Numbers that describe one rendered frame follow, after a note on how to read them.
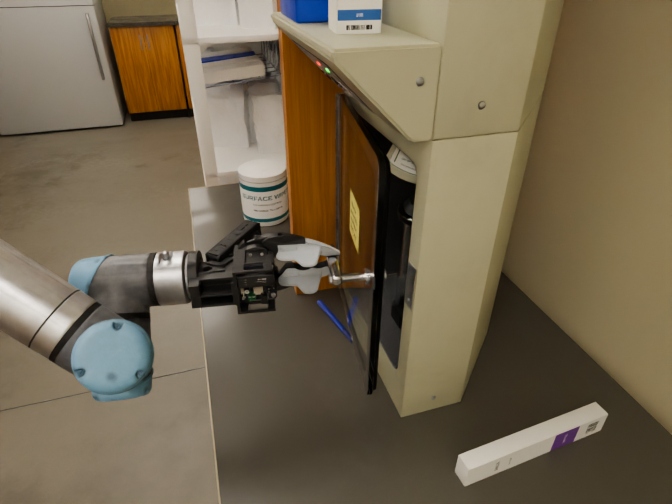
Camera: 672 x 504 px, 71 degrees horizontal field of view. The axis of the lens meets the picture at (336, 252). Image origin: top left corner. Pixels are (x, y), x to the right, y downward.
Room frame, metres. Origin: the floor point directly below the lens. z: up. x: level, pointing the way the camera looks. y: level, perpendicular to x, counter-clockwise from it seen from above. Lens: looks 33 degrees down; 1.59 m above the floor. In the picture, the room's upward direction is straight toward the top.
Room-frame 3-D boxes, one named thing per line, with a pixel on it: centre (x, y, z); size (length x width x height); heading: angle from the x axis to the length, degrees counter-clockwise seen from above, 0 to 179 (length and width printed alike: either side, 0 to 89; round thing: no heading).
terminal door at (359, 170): (0.65, -0.03, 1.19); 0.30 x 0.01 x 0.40; 8
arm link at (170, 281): (0.54, 0.22, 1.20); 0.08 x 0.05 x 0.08; 8
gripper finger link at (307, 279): (0.56, 0.04, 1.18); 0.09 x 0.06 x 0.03; 98
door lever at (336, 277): (0.57, -0.01, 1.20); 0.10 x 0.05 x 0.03; 8
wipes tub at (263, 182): (1.20, 0.20, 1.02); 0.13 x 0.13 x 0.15
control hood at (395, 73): (0.64, 0.00, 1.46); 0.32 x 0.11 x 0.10; 17
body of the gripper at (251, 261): (0.54, 0.14, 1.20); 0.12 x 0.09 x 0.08; 98
